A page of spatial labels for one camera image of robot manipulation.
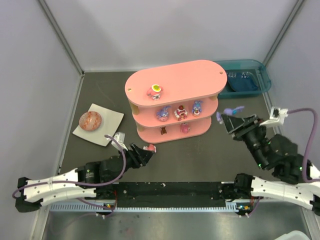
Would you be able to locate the teal plastic bin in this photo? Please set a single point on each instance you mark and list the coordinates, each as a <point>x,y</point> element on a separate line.
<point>245,65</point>

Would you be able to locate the pink figure toy on shelf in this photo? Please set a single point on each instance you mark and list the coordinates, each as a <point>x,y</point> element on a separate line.
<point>184,128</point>

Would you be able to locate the white slotted cable duct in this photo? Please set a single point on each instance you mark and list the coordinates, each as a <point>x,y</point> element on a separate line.
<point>80,207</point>

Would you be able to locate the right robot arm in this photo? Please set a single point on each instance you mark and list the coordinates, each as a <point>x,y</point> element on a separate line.
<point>294,185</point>

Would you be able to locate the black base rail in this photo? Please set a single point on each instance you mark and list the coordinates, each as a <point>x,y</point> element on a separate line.
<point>168,194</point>

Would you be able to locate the purple bunny head toy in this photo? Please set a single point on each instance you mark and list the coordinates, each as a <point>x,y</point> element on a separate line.
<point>163,114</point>

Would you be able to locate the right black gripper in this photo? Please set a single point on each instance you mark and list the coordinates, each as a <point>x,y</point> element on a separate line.
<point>244,128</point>

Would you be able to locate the pink bonnet melody toy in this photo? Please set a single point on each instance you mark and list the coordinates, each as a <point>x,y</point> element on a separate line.
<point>151,148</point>

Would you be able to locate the white square plate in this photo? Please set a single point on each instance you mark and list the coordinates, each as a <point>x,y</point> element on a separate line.
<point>110,122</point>

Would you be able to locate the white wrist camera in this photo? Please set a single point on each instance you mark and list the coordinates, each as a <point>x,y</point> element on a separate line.
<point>276,118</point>
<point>119,137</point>

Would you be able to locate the purple bunny striped shirt toy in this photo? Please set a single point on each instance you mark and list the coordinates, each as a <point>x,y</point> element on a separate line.
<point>229,112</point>

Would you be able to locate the pink doll green bow toy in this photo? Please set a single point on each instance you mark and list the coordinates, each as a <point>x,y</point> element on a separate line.
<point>155,91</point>

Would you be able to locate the pink three-tier toy shelf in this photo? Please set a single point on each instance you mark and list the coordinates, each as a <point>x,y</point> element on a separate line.
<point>183,84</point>

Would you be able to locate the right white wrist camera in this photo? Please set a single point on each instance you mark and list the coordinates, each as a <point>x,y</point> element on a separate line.
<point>276,118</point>

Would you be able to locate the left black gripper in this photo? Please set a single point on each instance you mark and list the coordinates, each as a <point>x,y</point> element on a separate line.
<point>135,157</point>

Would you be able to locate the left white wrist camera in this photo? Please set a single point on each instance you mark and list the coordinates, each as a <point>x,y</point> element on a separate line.
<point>119,137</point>

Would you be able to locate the purple long-ear bunny toy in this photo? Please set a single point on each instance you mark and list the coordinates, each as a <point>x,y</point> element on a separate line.
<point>197,108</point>

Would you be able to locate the red strawberry cake toy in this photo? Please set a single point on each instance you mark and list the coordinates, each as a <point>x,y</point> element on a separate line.
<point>181,113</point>

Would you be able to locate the red patterned bowl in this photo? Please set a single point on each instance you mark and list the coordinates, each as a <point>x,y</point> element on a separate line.
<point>90,121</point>

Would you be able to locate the small brown bear toy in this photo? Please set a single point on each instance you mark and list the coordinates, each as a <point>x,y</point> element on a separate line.
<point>163,130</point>

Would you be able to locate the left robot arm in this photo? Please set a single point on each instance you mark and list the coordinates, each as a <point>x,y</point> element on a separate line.
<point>92,180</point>

